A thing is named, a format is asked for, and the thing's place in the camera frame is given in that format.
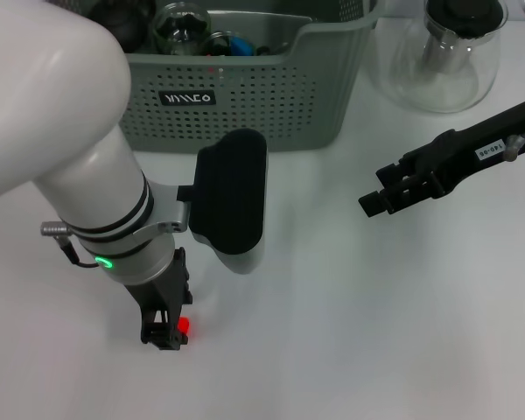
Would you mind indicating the small red building brick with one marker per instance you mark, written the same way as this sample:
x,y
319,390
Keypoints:
x,y
184,325

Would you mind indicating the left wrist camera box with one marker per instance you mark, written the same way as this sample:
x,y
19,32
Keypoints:
x,y
229,197

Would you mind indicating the black round teapot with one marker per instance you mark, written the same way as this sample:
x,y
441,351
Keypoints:
x,y
127,22

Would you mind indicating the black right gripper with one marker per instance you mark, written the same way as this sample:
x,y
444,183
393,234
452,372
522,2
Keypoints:
x,y
477,153

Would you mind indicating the blue square building plate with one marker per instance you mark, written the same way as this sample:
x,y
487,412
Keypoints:
x,y
240,46

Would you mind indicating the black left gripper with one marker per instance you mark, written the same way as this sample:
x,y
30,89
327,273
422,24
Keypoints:
x,y
162,293

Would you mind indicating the grey perforated storage bin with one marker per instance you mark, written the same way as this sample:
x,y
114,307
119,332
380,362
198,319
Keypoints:
x,y
289,114

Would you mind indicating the glass teapot steel infuser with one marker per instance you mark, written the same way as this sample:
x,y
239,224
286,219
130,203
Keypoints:
x,y
442,87

